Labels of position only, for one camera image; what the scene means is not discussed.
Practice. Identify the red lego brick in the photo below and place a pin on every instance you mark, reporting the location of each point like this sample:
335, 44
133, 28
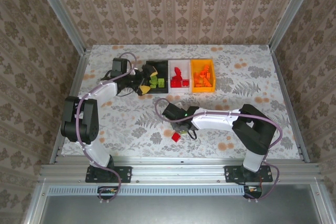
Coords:
186, 83
176, 137
178, 73
175, 83

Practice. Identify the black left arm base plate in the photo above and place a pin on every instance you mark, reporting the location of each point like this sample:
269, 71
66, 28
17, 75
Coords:
123, 174

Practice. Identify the aluminium side rail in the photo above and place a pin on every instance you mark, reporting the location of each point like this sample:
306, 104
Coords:
79, 69
285, 90

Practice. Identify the aluminium lower frame rail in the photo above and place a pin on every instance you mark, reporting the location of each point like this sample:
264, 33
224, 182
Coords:
321, 203
36, 203

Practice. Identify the grey metal panel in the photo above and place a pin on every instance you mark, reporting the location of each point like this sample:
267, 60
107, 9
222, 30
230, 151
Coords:
178, 211

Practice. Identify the white plastic bin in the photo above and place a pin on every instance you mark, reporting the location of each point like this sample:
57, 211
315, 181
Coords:
186, 68

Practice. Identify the black plastic bin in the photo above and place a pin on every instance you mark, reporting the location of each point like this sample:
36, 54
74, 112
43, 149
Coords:
162, 68

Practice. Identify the floral tablecloth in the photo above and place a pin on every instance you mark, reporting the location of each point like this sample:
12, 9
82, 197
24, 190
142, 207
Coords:
236, 77

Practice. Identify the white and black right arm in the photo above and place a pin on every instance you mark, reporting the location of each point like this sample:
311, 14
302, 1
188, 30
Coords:
212, 121

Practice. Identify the green lego brick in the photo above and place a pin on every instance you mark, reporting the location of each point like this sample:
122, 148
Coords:
153, 79
183, 130
161, 83
152, 85

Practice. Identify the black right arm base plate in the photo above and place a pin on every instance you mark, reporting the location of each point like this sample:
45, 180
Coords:
232, 174

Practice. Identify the aluminium frame post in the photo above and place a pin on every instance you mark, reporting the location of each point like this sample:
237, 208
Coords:
291, 11
61, 11

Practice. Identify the aluminium mounting beam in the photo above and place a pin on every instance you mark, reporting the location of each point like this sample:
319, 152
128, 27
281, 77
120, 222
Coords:
178, 171

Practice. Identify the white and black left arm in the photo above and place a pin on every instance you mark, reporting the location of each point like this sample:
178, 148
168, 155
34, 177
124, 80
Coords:
102, 91

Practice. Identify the orange plastic bin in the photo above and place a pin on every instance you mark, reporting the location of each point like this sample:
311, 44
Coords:
210, 89

